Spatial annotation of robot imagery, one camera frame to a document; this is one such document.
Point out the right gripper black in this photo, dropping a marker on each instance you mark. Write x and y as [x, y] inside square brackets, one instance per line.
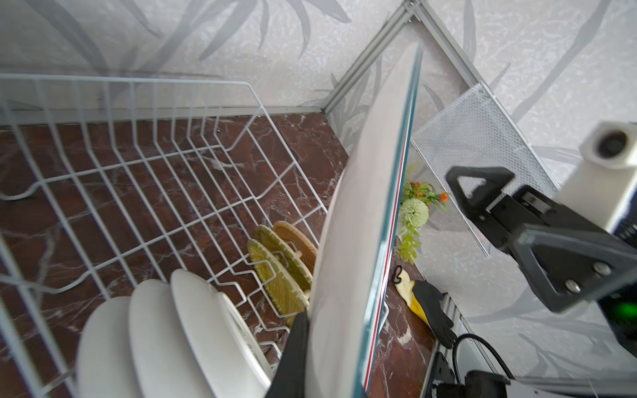
[565, 258]

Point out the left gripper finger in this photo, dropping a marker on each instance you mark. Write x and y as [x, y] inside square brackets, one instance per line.
[289, 379]

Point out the white plate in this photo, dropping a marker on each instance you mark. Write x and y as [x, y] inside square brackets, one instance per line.
[229, 356]
[104, 362]
[354, 254]
[163, 360]

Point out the potted artificial flower plant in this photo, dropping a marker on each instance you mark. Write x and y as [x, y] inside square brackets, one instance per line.
[417, 199]

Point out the green woven plate left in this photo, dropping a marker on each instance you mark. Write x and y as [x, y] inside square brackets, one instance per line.
[284, 292]

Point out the green woven plate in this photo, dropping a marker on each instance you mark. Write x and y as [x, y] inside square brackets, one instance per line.
[284, 292]
[290, 259]

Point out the tan woven plate right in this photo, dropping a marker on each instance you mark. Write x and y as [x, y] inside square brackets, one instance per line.
[300, 242]

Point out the yellow black rubber glove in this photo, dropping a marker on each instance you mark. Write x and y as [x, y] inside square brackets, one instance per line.
[424, 300]

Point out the green woven plate middle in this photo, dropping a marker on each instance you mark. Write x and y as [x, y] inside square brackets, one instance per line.
[290, 259]

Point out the white mesh wall basket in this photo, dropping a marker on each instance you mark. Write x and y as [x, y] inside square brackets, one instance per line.
[476, 131]

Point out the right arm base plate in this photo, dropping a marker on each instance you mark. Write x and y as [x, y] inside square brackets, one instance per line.
[441, 382]

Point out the white wire dish rack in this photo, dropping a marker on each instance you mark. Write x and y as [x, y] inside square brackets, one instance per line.
[109, 182]

